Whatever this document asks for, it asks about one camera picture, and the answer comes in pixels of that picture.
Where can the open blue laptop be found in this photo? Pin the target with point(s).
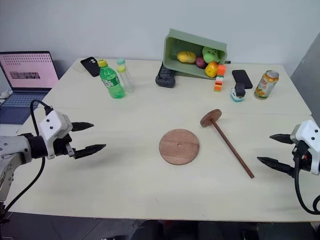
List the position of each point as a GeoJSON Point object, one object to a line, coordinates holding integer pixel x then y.
{"type": "Point", "coordinates": [27, 72]}

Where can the yellow toy bell pepper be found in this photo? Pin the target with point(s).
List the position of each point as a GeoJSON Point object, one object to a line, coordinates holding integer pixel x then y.
{"type": "Point", "coordinates": [211, 69]}

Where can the green toy fruit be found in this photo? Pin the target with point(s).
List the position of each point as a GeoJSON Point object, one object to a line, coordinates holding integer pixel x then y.
{"type": "Point", "coordinates": [211, 53]}

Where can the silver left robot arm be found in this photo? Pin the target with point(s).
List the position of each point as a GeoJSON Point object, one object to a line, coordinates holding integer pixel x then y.
{"type": "Point", "coordinates": [12, 147]}

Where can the round wooden disc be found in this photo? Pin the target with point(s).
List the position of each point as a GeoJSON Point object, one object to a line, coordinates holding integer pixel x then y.
{"type": "Point", "coordinates": [179, 147]}

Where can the orange green white block stack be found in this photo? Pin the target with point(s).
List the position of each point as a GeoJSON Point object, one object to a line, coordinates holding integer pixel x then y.
{"type": "Point", "coordinates": [220, 77]}

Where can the orange juice drink can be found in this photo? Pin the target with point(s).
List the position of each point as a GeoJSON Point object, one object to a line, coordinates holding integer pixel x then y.
{"type": "Point", "coordinates": [266, 86]}

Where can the black phone with camera lenses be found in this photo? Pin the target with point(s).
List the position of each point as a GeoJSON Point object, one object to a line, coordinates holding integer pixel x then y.
{"type": "Point", "coordinates": [90, 65]}

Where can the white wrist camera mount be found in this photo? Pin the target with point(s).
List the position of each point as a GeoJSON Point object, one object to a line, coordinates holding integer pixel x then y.
{"type": "Point", "coordinates": [53, 122]}
{"type": "Point", "coordinates": [308, 131]}

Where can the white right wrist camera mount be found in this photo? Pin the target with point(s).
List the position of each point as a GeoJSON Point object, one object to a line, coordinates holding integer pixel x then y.
{"type": "Point", "coordinates": [308, 131]}

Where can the wooden rod with round base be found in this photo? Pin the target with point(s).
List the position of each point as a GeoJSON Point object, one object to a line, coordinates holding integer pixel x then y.
{"type": "Point", "coordinates": [231, 147]}

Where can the plain black smartphone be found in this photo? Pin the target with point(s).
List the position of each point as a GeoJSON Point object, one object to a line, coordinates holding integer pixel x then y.
{"type": "Point", "coordinates": [242, 78]}

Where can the small white device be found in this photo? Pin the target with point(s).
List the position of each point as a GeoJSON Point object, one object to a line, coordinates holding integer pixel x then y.
{"type": "Point", "coordinates": [5, 94]}

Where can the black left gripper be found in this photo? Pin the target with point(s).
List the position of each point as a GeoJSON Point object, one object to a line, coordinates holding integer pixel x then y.
{"type": "Point", "coordinates": [61, 147]}

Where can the yellow toy mango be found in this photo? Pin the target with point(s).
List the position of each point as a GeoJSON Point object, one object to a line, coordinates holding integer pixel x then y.
{"type": "Point", "coordinates": [186, 57]}

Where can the clear tube with yellow-green cap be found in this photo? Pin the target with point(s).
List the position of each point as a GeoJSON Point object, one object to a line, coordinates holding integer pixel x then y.
{"type": "Point", "coordinates": [128, 82]}

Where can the green plastic soda bottle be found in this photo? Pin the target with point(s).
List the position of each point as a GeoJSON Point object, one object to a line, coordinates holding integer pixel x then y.
{"type": "Point", "coordinates": [112, 85]}

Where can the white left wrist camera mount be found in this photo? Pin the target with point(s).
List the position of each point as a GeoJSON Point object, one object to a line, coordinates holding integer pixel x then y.
{"type": "Point", "coordinates": [53, 122]}

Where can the purple toy fruit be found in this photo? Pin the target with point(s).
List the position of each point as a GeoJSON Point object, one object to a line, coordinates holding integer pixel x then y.
{"type": "Point", "coordinates": [200, 62]}

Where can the green plastic basket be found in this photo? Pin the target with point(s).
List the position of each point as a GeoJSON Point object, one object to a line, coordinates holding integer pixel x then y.
{"type": "Point", "coordinates": [172, 52]}

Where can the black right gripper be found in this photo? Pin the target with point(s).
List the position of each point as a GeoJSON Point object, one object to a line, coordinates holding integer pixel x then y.
{"type": "Point", "coordinates": [303, 157]}

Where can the black ribbed plastic box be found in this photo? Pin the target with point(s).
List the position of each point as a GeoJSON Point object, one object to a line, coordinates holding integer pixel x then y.
{"type": "Point", "coordinates": [165, 77]}

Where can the small blue black device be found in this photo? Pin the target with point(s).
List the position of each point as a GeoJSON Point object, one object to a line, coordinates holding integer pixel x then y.
{"type": "Point", "coordinates": [237, 96]}

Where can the grey partition panel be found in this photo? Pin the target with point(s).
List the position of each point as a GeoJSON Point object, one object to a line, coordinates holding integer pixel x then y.
{"type": "Point", "coordinates": [308, 75]}

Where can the clear tube with teal cap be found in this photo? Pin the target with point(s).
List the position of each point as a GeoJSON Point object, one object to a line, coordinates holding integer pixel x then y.
{"type": "Point", "coordinates": [122, 62]}

